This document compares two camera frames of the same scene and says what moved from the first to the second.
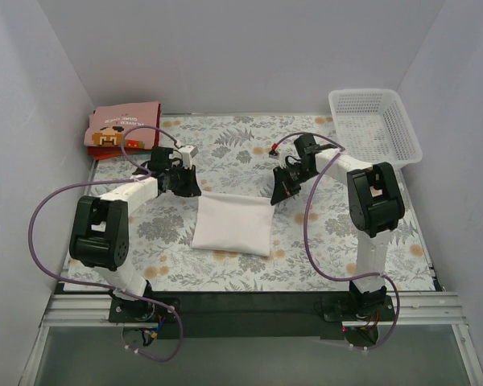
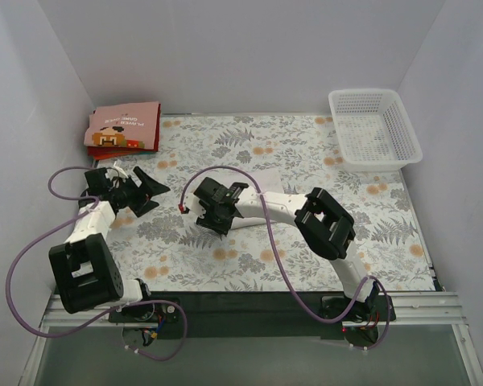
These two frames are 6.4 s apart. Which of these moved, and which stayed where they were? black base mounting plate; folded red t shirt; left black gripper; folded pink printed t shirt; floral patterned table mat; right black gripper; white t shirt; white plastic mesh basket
Moved: left black gripper; white t shirt; right black gripper
Stayed: folded red t shirt; black base mounting plate; folded pink printed t shirt; floral patterned table mat; white plastic mesh basket
